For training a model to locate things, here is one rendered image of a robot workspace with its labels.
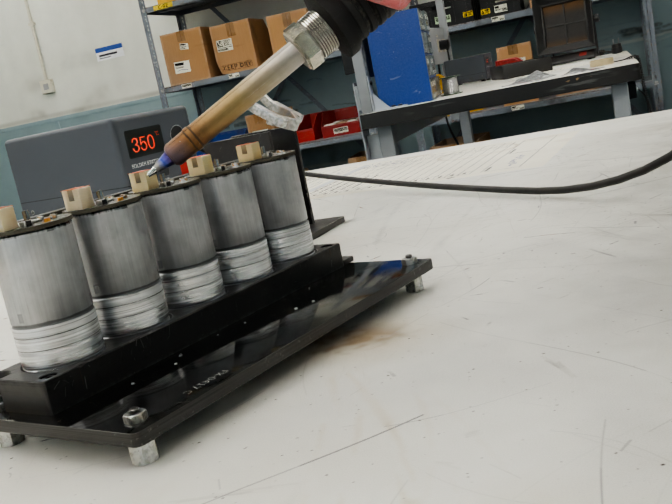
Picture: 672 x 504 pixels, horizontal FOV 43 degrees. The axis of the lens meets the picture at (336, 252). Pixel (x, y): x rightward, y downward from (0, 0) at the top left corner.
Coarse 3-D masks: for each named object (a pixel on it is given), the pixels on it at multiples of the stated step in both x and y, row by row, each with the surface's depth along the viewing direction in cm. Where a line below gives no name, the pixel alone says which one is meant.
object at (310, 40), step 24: (312, 24) 26; (288, 48) 27; (312, 48) 26; (336, 48) 27; (264, 72) 26; (288, 72) 27; (240, 96) 26; (216, 120) 26; (168, 144) 26; (192, 144) 26
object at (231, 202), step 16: (224, 176) 30; (240, 176) 31; (208, 192) 31; (224, 192) 30; (240, 192) 31; (208, 208) 31; (224, 208) 31; (240, 208) 31; (256, 208) 31; (224, 224) 31; (240, 224) 31; (256, 224) 31; (224, 240) 31; (240, 240) 31; (256, 240) 31; (224, 256) 31; (240, 256) 31; (256, 256) 31; (224, 272) 31; (240, 272) 31; (256, 272) 31
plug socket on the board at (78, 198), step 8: (64, 192) 26; (72, 192) 26; (80, 192) 26; (88, 192) 26; (64, 200) 26; (72, 200) 26; (80, 200) 26; (88, 200) 26; (72, 208) 26; (80, 208) 26
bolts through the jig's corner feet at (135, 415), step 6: (402, 258) 33; (408, 258) 33; (414, 258) 33; (402, 264) 33; (408, 264) 33; (0, 396) 25; (0, 402) 25; (0, 408) 25; (132, 408) 22; (138, 408) 22; (126, 414) 22; (132, 414) 22; (138, 414) 21; (144, 414) 22; (126, 420) 22; (132, 420) 21; (138, 420) 22; (144, 420) 22
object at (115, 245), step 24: (96, 216) 26; (120, 216) 26; (144, 216) 27; (96, 240) 26; (120, 240) 26; (144, 240) 27; (96, 264) 26; (120, 264) 26; (144, 264) 27; (96, 288) 26; (120, 288) 26; (144, 288) 27; (120, 312) 26; (144, 312) 27; (168, 312) 28; (120, 336) 27
